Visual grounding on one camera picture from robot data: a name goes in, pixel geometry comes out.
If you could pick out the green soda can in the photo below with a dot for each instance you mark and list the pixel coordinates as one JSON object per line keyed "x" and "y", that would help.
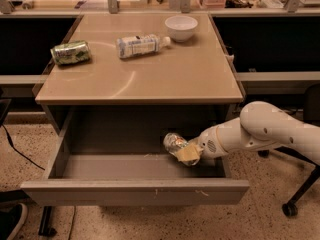
{"x": 71, "y": 53}

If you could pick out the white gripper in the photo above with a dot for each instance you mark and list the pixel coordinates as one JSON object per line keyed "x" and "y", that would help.
{"x": 207, "y": 146}

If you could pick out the white plastic bottle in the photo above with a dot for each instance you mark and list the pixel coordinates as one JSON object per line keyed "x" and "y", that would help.
{"x": 139, "y": 45}

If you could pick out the black stand foot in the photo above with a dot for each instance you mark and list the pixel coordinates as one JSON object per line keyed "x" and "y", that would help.
{"x": 45, "y": 228}

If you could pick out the black shoe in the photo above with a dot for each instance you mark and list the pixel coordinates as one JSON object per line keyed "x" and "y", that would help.
{"x": 12, "y": 221}

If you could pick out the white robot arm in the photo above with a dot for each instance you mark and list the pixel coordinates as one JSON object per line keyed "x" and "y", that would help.
{"x": 260, "y": 126}

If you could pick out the white bowl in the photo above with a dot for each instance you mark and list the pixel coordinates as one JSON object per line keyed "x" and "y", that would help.
{"x": 181, "y": 28}

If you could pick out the open grey top drawer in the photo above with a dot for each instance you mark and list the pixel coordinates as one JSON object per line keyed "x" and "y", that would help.
{"x": 114, "y": 156}

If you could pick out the silver 7up can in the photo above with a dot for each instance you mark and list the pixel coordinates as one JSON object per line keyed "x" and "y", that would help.
{"x": 173, "y": 142}

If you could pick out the beige top cabinet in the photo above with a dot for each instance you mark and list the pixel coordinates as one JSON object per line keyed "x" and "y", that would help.
{"x": 193, "y": 72}

